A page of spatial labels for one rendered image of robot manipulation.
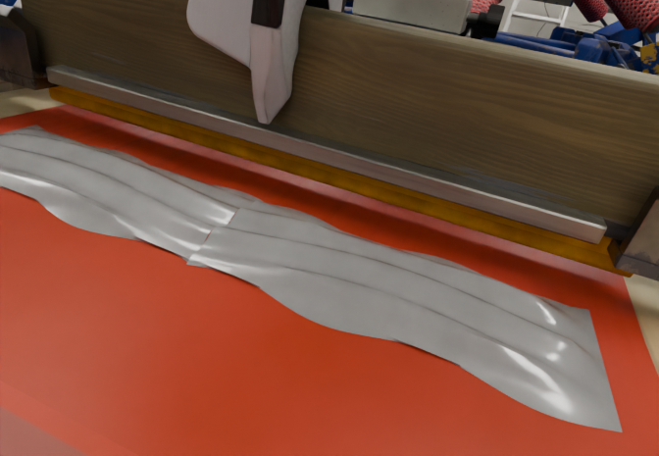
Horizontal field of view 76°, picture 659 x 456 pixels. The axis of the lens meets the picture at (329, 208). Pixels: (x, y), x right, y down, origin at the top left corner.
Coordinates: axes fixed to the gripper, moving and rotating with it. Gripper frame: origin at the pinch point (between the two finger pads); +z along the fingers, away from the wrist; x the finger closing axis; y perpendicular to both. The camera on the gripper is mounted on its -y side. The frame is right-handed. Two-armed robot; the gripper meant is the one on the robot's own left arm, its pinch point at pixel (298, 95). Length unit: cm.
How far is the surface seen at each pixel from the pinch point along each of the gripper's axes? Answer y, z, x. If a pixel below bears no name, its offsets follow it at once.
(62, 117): 18.1, 5.7, 1.2
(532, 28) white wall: -38, 9, -413
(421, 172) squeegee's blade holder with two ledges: -8.3, 1.7, 2.2
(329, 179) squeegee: -2.9, 4.6, 0.3
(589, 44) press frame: -25, -3, -62
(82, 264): 3.5, 5.7, 12.9
